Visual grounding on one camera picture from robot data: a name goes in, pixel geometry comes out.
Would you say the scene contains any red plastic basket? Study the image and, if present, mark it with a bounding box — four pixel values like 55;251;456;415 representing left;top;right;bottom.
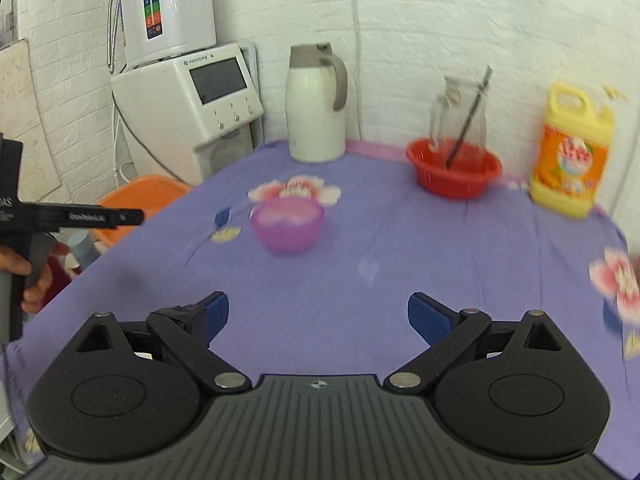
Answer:
406;138;502;200

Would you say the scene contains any purple floral tablecloth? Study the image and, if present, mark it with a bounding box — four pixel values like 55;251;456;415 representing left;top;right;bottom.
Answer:
1;143;639;478

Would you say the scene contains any yellow dish soap bottle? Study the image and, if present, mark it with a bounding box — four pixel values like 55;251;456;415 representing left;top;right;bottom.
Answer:
528;81;616;220

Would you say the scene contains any person's left hand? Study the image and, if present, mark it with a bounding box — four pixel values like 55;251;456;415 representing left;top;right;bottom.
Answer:
0;242;72;316

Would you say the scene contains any white wall water purifier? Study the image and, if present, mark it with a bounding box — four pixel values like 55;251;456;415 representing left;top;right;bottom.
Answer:
107;0;217;73

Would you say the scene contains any black stirring stick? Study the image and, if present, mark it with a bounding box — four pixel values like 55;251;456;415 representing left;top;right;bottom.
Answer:
445;65;492;169

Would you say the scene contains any orange plastic stool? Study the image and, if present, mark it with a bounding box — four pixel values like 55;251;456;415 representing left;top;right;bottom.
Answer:
98;174;192;220

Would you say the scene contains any clear glass pitcher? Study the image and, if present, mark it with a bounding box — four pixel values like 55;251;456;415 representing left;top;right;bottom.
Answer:
428;76;487;151

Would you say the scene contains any white thermos jug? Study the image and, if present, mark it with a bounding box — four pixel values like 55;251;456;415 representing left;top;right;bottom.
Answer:
285;42;348;164

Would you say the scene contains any white water dispenser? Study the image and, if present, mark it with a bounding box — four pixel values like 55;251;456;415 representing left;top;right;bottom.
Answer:
112;42;264;186

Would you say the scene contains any purple plastic bowl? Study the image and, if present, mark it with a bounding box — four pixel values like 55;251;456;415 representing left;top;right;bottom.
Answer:
250;197;324;254

